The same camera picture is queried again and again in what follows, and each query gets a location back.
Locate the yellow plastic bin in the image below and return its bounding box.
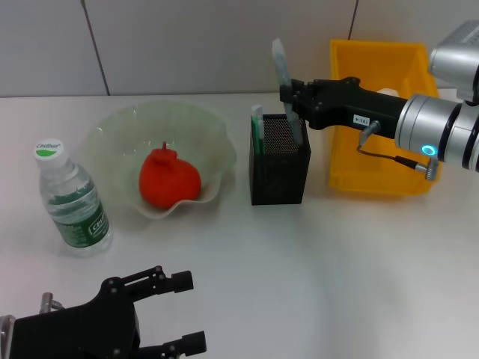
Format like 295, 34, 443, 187
328, 39, 442, 197

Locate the green label water bottle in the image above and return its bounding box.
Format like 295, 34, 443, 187
31, 138, 113, 258

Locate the translucent green fruit plate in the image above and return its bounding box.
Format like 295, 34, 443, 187
85, 99, 239, 221

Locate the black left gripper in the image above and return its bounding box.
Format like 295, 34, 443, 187
8, 276, 142, 359

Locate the silver plug connector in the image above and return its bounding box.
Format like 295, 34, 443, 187
39, 292, 65, 312

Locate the green utility knife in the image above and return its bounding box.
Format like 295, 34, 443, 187
249, 104, 268, 156

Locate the orange fruit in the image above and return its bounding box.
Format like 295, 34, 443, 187
138, 141, 202, 209

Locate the black mesh pen holder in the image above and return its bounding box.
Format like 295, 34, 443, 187
249, 113, 312, 206

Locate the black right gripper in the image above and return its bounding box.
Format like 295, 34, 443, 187
278, 76, 409, 141

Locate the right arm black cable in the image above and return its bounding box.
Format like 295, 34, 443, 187
355, 120, 443, 183

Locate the grey marker pen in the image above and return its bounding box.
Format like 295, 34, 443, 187
272, 38, 305, 147

